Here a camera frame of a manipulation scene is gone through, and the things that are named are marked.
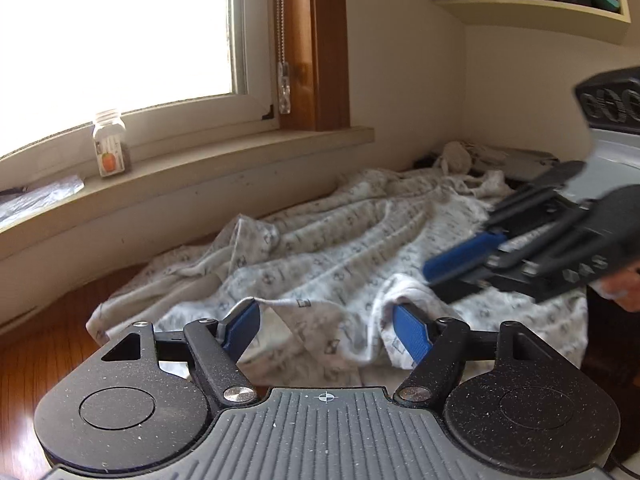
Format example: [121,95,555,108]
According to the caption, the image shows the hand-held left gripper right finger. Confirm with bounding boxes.
[391,303,547,405]

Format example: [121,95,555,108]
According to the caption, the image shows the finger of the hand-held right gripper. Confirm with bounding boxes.
[423,200,610,306]
[486,160,588,233]

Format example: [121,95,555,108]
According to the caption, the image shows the person's right hand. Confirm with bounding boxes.
[596,267,640,312]

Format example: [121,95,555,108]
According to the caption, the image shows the window blind cord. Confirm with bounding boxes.
[276,0,293,115]

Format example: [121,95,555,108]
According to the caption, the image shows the beige window sill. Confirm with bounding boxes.
[0,125,376,235]

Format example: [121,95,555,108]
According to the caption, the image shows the white framed window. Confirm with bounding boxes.
[0,0,281,161]

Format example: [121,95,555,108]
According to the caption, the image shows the wooden window trim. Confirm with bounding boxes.
[272,0,352,132]

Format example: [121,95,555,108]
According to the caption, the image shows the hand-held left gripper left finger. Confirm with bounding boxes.
[100,299,262,408]

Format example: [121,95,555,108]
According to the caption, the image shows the cream wall shelf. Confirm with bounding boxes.
[424,0,635,47]

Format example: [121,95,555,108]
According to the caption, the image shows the clear plastic bag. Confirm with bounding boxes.
[0,175,86,230]

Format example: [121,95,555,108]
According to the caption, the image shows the grey printed t-shirt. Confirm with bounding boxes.
[470,146,561,183]

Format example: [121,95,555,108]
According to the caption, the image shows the grey patterned pajama top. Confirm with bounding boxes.
[85,141,590,387]

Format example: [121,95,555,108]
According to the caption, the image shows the glass jar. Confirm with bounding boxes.
[92,109,127,178]

